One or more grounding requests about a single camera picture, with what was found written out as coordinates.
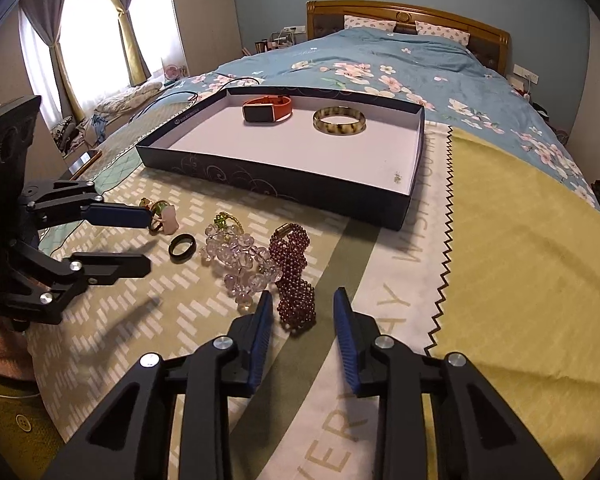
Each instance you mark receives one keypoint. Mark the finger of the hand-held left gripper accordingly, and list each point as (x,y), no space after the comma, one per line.
(120,216)
(115,266)

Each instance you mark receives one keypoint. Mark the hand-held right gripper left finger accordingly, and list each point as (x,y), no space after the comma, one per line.
(260,340)

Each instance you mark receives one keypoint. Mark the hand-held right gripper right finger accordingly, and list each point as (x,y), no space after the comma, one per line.
(345,340)

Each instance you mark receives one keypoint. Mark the pink stone pendant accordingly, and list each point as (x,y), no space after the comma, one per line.
(170,224)

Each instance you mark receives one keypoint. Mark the dark blue shallow box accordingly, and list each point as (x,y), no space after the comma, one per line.
(300,155)

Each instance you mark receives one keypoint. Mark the person's left forearm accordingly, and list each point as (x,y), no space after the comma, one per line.
(0,350)

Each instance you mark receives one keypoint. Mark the white bedding on window seat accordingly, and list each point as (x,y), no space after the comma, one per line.
(130,95)

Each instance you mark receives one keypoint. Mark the grey sheer curtain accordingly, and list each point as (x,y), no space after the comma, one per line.
(45,25)

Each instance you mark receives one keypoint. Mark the small pink fan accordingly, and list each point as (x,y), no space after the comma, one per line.
(174,72)

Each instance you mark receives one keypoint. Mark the yellow curtain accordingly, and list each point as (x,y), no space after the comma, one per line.
(130,40)

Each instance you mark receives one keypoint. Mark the patterned beige green blanket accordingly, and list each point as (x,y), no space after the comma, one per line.
(505,270)

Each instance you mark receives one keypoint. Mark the orange smart watch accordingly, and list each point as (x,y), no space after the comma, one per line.
(265,107)

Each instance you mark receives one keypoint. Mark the olive green cloth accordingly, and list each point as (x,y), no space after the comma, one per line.
(10,440)

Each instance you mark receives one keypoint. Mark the tortoiseshell bangle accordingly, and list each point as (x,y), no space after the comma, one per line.
(325,127)

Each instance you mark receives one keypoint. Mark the cosmetics on nightstand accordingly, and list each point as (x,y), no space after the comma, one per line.
(270,42)

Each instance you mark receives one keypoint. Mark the bed with floral duvet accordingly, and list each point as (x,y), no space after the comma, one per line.
(380,60)

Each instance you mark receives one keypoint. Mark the white dotted pillow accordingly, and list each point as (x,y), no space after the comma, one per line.
(370,23)
(442,34)

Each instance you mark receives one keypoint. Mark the wooden headboard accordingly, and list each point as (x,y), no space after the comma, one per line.
(485,25)

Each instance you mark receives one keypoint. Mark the white wall socket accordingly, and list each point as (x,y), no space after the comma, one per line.
(294,28)
(525,71)

